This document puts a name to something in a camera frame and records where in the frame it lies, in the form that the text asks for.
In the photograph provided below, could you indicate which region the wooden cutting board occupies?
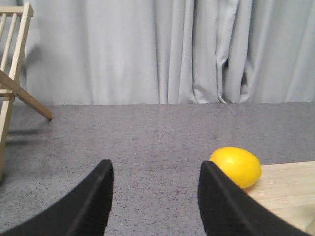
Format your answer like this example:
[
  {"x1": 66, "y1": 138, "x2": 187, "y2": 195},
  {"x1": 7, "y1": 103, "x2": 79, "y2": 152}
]
[{"x1": 244, "y1": 161, "x2": 315, "y2": 232}]

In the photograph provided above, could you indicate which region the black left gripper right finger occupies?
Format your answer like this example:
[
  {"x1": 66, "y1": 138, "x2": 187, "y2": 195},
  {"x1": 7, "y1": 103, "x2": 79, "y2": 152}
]
[{"x1": 198, "y1": 161, "x2": 306, "y2": 236}]

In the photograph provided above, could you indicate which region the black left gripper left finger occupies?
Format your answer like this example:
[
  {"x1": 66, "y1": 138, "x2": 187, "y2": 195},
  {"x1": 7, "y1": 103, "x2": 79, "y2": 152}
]
[{"x1": 2, "y1": 159, "x2": 114, "y2": 236}]

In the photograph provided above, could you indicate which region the wooden dish rack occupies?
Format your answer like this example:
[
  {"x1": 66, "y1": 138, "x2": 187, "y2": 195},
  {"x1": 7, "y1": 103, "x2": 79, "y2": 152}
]
[{"x1": 0, "y1": 2, "x2": 53, "y2": 174}]

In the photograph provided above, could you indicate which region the yellow lemon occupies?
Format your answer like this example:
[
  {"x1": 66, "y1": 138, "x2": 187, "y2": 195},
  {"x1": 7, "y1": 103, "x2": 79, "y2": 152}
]
[{"x1": 209, "y1": 147, "x2": 262, "y2": 188}]

